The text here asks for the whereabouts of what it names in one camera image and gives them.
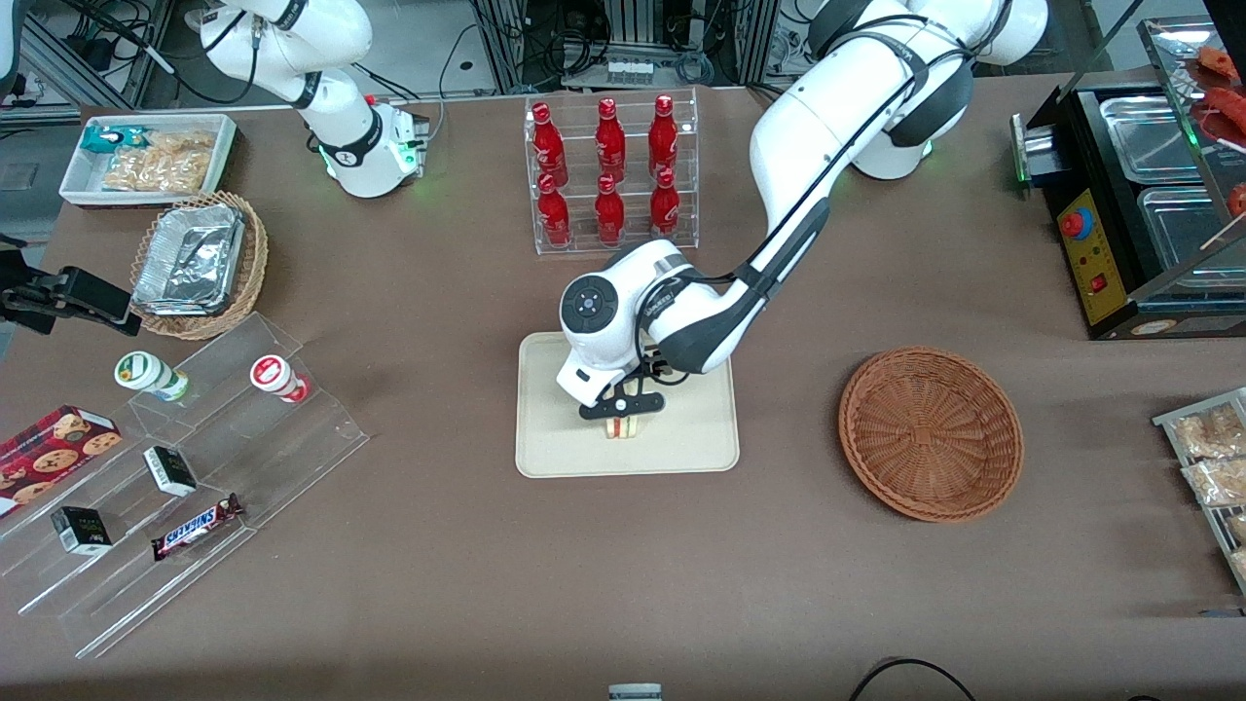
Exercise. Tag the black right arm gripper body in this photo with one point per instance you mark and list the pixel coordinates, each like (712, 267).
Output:
(41, 294)

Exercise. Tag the triangle sandwich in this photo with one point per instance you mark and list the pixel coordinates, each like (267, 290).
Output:
(624, 426)

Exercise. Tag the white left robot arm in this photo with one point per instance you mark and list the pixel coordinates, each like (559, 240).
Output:
(827, 127)

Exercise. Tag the cream plastic tray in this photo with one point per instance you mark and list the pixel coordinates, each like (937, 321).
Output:
(681, 438)

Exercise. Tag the aluminium foil tray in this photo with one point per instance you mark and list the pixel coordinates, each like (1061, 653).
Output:
(190, 258)

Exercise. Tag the small oval wicker basket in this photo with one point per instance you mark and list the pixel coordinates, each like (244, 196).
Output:
(248, 282)

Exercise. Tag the round brown wicker basket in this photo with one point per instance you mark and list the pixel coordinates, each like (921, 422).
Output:
(930, 438)

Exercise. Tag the tray of packaged snacks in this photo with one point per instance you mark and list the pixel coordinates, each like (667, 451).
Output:
(1168, 421)

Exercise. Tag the green lidded yogurt cup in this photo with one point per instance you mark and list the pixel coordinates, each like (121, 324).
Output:
(146, 374)

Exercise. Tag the white rectangular snack bin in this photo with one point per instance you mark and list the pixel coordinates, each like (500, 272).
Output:
(73, 180)

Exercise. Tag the clear acrylic bottle rack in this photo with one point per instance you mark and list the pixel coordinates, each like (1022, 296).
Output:
(584, 243)

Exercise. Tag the clear bag of biscuits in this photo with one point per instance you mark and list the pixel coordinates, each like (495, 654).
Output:
(161, 166)

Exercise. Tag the green snack packet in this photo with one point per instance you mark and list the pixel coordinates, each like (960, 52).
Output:
(112, 139)

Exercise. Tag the red cookie box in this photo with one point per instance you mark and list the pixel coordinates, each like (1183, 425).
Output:
(49, 453)

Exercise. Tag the red cola bottle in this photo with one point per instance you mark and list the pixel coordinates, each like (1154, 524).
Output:
(609, 211)
(610, 136)
(553, 214)
(663, 134)
(665, 206)
(549, 144)

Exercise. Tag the small black box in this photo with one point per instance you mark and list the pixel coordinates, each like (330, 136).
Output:
(170, 470)
(80, 531)

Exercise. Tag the red lidded yogurt cup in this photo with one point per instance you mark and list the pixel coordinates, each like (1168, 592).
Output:
(275, 376)

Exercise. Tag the snickers chocolate bar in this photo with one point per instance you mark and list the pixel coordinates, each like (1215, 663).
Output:
(195, 528)

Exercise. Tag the clear acrylic stepped display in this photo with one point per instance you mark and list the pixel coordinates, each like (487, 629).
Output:
(292, 458)

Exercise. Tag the small white grey device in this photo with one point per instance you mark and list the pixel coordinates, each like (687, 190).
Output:
(635, 693)

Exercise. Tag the white power strip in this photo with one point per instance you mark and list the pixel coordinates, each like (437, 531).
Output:
(628, 70)

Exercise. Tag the black food warmer machine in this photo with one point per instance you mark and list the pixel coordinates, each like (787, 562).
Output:
(1095, 253)

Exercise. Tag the clear bag of puffed snacks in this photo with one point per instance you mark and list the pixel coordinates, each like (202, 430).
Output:
(1238, 528)
(1217, 482)
(1212, 433)
(1240, 565)

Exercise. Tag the steel warmer pan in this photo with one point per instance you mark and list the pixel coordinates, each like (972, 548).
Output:
(1149, 136)
(1192, 229)

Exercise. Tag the red food piece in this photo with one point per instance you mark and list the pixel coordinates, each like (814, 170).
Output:
(1238, 200)
(1228, 109)
(1219, 61)

